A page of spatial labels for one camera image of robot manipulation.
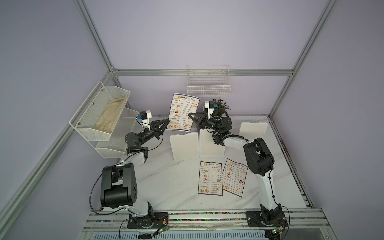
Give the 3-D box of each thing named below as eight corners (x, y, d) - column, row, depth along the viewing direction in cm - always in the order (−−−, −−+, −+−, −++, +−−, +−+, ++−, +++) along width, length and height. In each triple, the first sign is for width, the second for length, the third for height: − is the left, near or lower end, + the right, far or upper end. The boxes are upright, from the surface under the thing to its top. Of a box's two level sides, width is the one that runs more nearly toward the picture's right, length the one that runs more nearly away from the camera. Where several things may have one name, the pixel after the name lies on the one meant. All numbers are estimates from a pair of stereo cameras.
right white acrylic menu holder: (235, 147, 105) (243, 126, 88) (234, 142, 107) (241, 122, 90) (257, 147, 105) (269, 126, 88) (256, 142, 107) (267, 122, 90)
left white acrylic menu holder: (174, 161, 96) (170, 142, 80) (174, 154, 100) (169, 135, 84) (198, 157, 98) (199, 139, 82) (197, 150, 102) (197, 131, 85)
